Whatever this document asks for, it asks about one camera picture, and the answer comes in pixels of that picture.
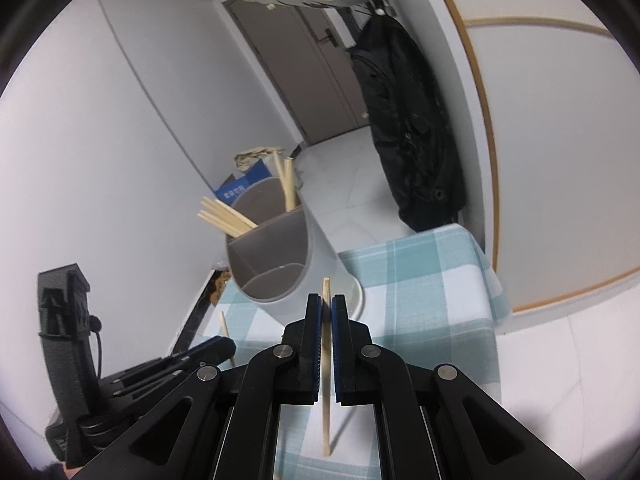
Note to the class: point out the black metal coat rack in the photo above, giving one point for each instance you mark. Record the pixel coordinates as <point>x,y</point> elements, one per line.
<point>377,5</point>

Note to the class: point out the white cylindrical utensil holder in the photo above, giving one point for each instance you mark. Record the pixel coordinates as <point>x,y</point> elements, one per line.
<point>320,255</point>

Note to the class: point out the teal checked tablecloth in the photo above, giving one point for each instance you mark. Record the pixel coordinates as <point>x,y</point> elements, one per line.
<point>425,285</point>

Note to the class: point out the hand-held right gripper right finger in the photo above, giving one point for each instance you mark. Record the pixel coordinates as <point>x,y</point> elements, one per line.
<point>339,350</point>

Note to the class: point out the person's left hand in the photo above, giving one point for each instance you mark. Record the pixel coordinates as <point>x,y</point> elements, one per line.
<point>80,474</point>

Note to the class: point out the blue cardboard box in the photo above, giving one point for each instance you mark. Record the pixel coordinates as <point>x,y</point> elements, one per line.
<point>250,175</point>

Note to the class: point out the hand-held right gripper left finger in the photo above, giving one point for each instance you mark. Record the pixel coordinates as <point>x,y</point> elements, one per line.
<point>314,350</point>

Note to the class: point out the beige cloth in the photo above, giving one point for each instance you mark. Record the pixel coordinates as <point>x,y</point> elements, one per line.
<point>255,156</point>

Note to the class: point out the black backpack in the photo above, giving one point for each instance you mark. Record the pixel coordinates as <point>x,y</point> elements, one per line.
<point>410,135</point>

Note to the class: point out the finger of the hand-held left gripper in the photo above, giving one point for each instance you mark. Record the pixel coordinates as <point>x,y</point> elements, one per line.
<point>200,352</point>

